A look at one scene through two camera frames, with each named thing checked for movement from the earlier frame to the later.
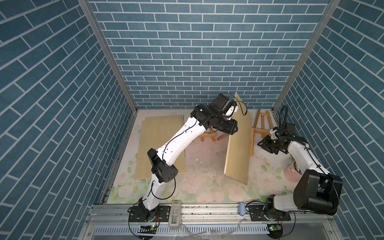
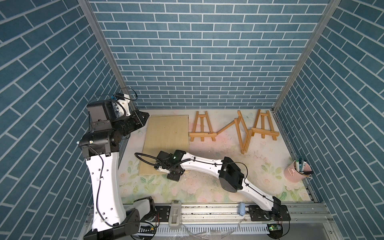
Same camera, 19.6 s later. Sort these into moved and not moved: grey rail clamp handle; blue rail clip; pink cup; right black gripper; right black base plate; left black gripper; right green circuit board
Moved: left black gripper; right black gripper
Not moved: right green circuit board; grey rail clamp handle; pink cup; right black base plate; blue rail clip
